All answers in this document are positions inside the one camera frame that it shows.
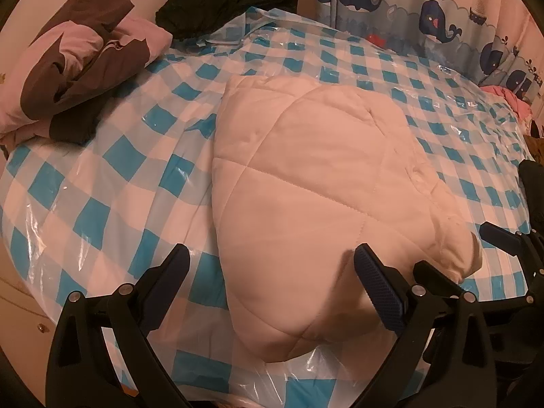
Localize white quilted jacket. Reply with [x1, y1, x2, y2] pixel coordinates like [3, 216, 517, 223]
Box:
[212, 75, 482, 362]

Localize pink clothes at right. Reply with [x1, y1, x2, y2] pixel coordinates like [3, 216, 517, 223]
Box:
[481, 85, 532, 121]

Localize dark garment at right edge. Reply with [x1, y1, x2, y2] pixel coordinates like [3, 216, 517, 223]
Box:
[518, 135, 544, 234]

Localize blue checkered bagged quilt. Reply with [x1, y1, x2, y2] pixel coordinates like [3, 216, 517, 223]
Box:
[1, 10, 529, 407]

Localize whale pattern curtain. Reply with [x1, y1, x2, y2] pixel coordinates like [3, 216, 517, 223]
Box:
[316, 0, 543, 103]

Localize pink and brown garment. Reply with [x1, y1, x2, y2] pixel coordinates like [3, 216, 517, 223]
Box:
[1, 0, 172, 152]

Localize black garment by wall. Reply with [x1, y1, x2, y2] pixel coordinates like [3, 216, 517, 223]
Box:
[155, 0, 299, 40]

